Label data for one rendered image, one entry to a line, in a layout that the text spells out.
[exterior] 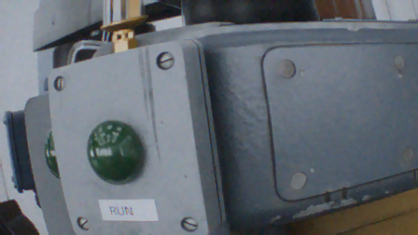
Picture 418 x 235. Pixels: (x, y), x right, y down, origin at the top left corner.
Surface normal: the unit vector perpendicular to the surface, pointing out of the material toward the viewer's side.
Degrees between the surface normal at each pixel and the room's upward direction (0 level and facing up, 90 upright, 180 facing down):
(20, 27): 90
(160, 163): 90
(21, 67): 90
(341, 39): 79
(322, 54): 90
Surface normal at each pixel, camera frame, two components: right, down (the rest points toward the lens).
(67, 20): -0.88, 0.15
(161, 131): -0.18, 0.07
